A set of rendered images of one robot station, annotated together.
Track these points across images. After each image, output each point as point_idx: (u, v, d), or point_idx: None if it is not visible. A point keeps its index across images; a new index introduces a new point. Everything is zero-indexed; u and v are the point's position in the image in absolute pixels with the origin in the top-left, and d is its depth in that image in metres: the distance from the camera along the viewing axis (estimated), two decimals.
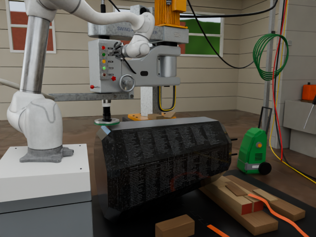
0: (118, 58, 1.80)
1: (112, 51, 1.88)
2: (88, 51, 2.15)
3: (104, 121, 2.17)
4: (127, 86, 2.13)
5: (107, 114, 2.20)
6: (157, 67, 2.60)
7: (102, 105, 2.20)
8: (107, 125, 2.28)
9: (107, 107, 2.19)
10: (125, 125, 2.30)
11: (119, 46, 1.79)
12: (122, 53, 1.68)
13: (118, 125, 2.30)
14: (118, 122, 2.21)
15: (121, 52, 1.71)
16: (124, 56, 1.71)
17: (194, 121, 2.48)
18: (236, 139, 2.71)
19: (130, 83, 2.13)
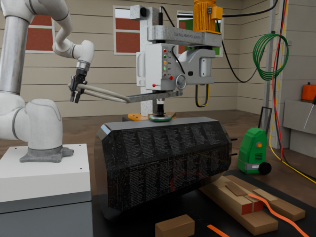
0: None
1: (72, 98, 1.79)
2: (146, 54, 2.41)
3: (166, 115, 2.55)
4: (181, 84, 2.43)
5: (162, 111, 2.48)
6: None
7: (157, 103, 2.47)
8: (107, 125, 2.28)
9: (162, 105, 2.47)
10: (125, 125, 2.30)
11: (74, 82, 1.78)
12: (88, 70, 1.82)
13: (118, 125, 2.30)
14: None
15: (85, 74, 1.81)
16: (86, 73, 1.84)
17: (194, 121, 2.48)
18: (236, 139, 2.71)
19: (183, 82, 2.43)
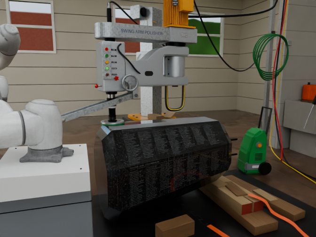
0: None
1: None
2: (96, 53, 2.30)
3: None
4: (130, 85, 2.22)
5: (112, 115, 2.32)
6: (164, 67, 2.62)
7: (107, 107, 2.33)
8: (107, 125, 2.28)
9: (112, 109, 2.32)
10: (125, 125, 2.30)
11: None
12: None
13: None
14: (100, 122, 2.34)
15: None
16: None
17: (194, 121, 2.48)
18: (236, 139, 2.71)
19: (132, 83, 2.22)
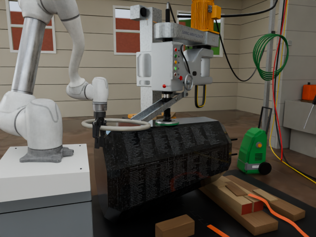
0: None
1: (97, 145, 1.62)
2: (152, 52, 2.26)
3: (174, 120, 2.41)
4: (189, 85, 2.33)
5: (169, 115, 2.35)
6: None
7: None
8: (107, 125, 2.28)
9: (169, 108, 2.35)
10: (125, 125, 2.30)
11: (95, 128, 1.59)
12: (106, 110, 1.63)
13: (118, 125, 2.30)
14: None
15: (105, 114, 1.63)
16: None
17: (194, 121, 2.48)
18: (236, 139, 2.71)
19: (191, 82, 2.34)
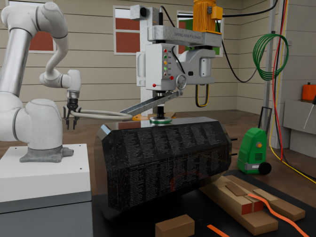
0: (79, 113, 1.95)
1: (67, 126, 1.93)
2: (146, 54, 2.41)
3: (155, 117, 2.57)
4: (181, 84, 2.43)
5: (162, 113, 2.48)
6: None
7: None
8: (107, 125, 2.28)
9: (162, 106, 2.47)
10: (125, 125, 2.30)
11: (65, 111, 1.91)
12: (76, 97, 1.90)
13: (118, 125, 2.30)
14: (150, 120, 2.46)
15: (75, 101, 1.91)
16: (77, 99, 1.93)
17: (194, 121, 2.48)
18: (236, 139, 2.71)
19: (183, 82, 2.43)
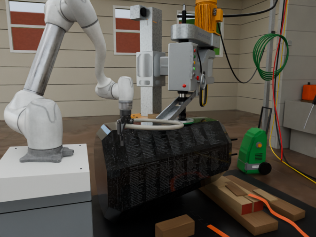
0: None
1: (122, 142, 1.68)
2: (169, 53, 2.29)
3: (180, 120, 2.38)
4: (203, 84, 2.42)
5: (185, 114, 2.41)
6: None
7: (180, 106, 2.39)
8: (107, 125, 2.28)
9: (185, 107, 2.41)
10: None
11: (120, 126, 1.65)
12: (131, 108, 1.66)
13: None
14: (193, 122, 2.40)
15: (130, 113, 1.66)
16: None
17: (194, 121, 2.48)
18: (236, 139, 2.71)
19: (204, 82, 2.43)
